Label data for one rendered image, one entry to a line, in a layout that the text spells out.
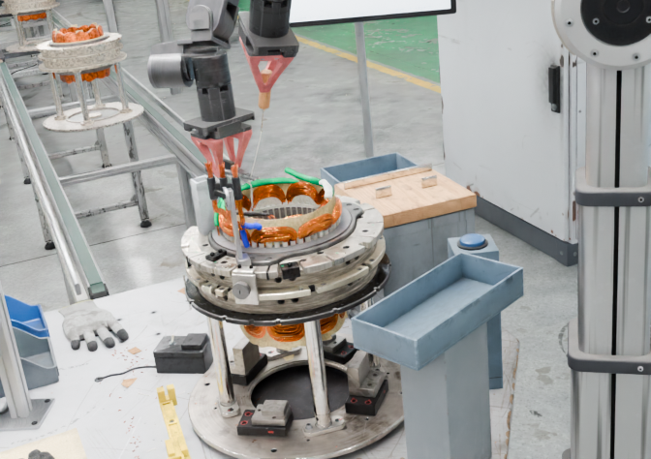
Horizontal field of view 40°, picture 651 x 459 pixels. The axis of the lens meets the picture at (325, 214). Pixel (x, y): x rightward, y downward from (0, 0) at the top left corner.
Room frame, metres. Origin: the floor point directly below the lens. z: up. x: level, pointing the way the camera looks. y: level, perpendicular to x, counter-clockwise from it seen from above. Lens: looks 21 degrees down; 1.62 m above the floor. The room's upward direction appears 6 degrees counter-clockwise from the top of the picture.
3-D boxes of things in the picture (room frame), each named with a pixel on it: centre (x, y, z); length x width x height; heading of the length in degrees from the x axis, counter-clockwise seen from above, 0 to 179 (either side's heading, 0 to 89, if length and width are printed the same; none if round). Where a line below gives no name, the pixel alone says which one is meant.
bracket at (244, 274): (1.17, 0.12, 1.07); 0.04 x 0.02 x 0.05; 71
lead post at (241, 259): (1.19, 0.13, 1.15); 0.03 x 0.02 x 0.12; 15
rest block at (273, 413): (1.21, 0.12, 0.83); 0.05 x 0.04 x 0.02; 77
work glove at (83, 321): (1.67, 0.50, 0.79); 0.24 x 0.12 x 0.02; 20
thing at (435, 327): (1.10, -0.14, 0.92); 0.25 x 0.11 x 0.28; 135
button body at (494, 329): (1.32, -0.23, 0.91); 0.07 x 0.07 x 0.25; 0
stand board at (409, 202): (1.52, -0.14, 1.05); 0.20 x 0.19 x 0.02; 18
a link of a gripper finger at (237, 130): (1.42, 0.15, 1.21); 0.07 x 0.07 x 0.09; 39
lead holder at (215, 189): (1.21, 0.14, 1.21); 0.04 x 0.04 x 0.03; 23
